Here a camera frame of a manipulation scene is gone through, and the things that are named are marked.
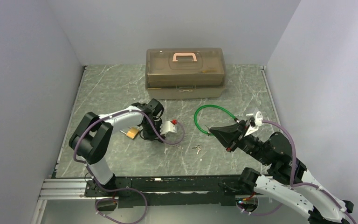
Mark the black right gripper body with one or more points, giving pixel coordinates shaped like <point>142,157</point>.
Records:
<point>236,135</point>

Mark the brass padlock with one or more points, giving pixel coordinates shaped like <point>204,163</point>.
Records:
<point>131,133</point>

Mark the green cable lock loop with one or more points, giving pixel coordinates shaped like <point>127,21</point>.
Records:
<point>210,113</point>

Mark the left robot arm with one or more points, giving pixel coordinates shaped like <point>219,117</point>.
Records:
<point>91,138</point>

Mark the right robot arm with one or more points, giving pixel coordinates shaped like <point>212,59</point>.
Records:
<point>288,181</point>

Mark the small silver key pair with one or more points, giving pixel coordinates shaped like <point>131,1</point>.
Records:
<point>198,148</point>

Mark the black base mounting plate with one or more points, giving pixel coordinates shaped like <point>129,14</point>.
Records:
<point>224,190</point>

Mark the translucent brown plastic toolbox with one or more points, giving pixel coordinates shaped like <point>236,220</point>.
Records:
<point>185,73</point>

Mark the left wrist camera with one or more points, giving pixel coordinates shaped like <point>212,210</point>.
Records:
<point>167,127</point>

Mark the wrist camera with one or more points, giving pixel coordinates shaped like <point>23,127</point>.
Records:
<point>167,127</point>
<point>255,118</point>

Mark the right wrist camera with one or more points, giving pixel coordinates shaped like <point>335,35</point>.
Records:
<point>255,118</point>

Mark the silver keys on ring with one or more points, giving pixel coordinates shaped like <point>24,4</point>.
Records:
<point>177,146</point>

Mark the aluminium extrusion rail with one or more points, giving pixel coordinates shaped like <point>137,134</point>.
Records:
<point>63,189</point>

